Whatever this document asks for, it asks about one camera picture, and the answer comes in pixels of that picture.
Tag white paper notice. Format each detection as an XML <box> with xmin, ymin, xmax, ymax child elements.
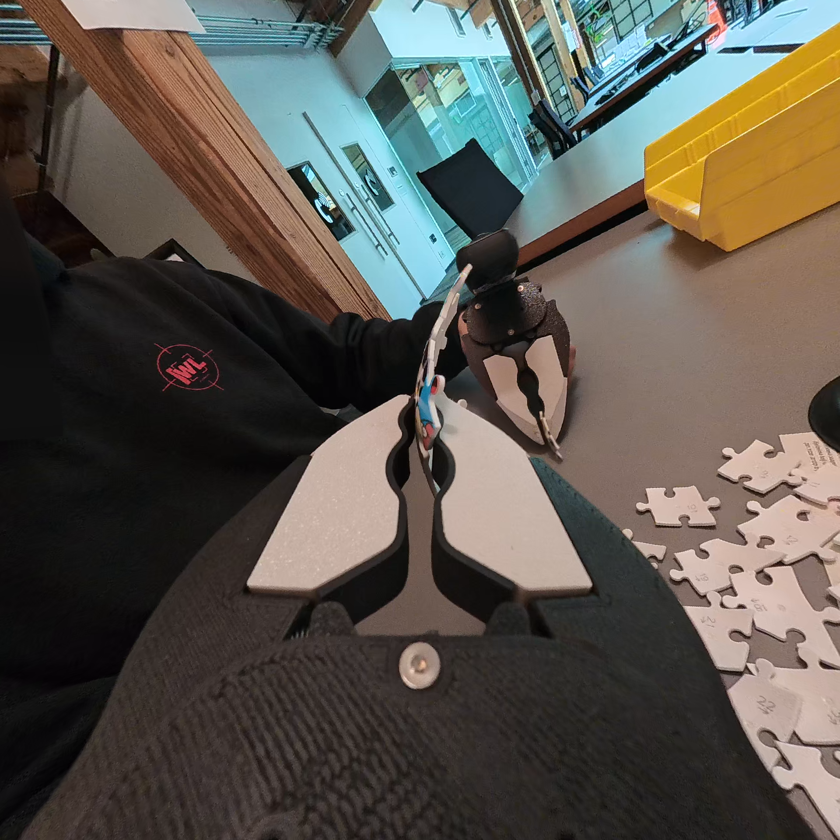
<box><xmin>62</xmin><ymin>0</ymin><xmax>207</xmax><ymax>34</ymax></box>

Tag person's left forearm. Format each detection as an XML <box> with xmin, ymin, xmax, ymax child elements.
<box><xmin>325</xmin><ymin>302</ymin><xmax>473</xmax><ymax>414</ymax></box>

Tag black picture frame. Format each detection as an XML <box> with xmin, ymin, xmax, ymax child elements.
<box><xmin>144</xmin><ymin>238</ymin><xmax>206</xmax><ymax>266</ymax></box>

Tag wooden post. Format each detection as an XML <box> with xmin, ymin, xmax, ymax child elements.
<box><xmin>16</xmin><ymin>0</ymin><xmax>391</xmax><ymax>322</ymax></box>

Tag black round puzzle stand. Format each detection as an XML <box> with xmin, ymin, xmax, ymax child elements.
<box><xmin>808</xmin><ymin>375</ymin><xmax>840</xmax><ymax>454</ymax></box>

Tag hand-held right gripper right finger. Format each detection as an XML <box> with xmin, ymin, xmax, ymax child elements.
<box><xmin>432</xmin><ymin>397</ymin><xmax>596</xmax><ymax>626</ymax></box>

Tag metal conduit pipes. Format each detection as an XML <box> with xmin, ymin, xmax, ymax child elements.
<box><xmin>0</xmin><ymin>16</ymin><xmax>345</xmax><ymax>52</ymax></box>

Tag pile of white puzzle pieces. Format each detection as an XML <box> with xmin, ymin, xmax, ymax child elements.
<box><xmin>620</xmin><ymin>436</ymin><xmax>840</xmax><ymax>840</ymax></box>

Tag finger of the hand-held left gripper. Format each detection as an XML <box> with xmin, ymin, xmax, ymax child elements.
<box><xmin>528</xmin><ymin>338</ymin><xmax>569</xmax><ymax>442</ymax></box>
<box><xmin>483</xmin><ymin>356</ymin><xmax>546</xmax><ymax>445</ymax></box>

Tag black office chair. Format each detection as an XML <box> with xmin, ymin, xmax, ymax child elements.
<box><xmin>416</xmin><ymin>139</ymin><xmax>526</xmax><ymax>245</ymax></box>

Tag person's black sweatshirt torso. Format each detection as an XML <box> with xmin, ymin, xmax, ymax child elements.
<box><xmin>0</xmin><ymin>184</ymin><xmax>368</xmax><ymax>840</ymax></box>

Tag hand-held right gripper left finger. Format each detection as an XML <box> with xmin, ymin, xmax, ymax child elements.
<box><xmin>244</xmin><ymin>395</ymin><xmax>409</xmax><ymax>619</ymax></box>

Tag single white puzzle piece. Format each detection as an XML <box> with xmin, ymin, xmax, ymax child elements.
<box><xmin>537</xmin><ymin>410</ymin><xmax>565</xmax><ymax>462</ymax></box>

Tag curved assembled puzzle section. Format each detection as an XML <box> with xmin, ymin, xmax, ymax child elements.
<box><xmin>415</xmin><ymin>264</ymin><xmax>473</xmax><ymax>493</ymax></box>

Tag yellow plastic bin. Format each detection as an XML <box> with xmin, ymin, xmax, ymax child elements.
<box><xmin>643</xmin><ymin>23</ymin><xmax>840</xmax><ymax>253</ymax></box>

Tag black workbench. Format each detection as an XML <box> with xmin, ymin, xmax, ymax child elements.
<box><xmin>571</xmin><ymin>23</ymin><xmax>719</xmax><ymax>132</ymax></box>

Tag grey table with wooden edge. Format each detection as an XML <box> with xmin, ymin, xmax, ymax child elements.
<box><xmin>512</xmin><ymin>13</ymin><xmax>840</xmax><ymax>266</ymax></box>

